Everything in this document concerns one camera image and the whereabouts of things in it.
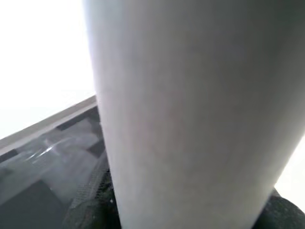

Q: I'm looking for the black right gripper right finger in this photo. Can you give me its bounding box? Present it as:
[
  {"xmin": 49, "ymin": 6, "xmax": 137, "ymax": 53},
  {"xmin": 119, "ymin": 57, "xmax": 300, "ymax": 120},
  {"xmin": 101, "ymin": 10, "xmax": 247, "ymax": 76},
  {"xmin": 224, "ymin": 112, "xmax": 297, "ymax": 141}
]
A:
[{"xmin": 254, "ymin": 187, "xmax": 305, "ymax": 229}]

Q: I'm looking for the white plastic table leg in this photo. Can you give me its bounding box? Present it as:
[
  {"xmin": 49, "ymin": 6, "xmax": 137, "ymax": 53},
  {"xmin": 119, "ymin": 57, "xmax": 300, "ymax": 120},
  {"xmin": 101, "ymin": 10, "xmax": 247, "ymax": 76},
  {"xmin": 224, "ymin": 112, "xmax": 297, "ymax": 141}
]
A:
[{"xmin": 82, "ymin": 0, "xmax": 305, "ymax": 229}]

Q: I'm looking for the crumpled clear tape patch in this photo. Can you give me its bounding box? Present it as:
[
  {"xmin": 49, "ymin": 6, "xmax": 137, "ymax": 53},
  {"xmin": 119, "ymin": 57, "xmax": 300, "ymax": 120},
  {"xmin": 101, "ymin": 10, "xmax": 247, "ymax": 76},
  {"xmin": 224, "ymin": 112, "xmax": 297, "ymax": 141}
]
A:
[{"xmin": 0, "ymin": 116, "xmax": 110, "ymax": 198}]

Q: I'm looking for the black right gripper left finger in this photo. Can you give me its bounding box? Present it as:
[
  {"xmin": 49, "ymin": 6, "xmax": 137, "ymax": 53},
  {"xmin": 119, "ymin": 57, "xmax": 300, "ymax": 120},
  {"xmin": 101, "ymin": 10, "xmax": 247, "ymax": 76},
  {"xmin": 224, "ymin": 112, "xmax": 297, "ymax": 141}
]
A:
[{"xmin": 61, "ymin": 166, "xmax": 122, "ymax": 229}]

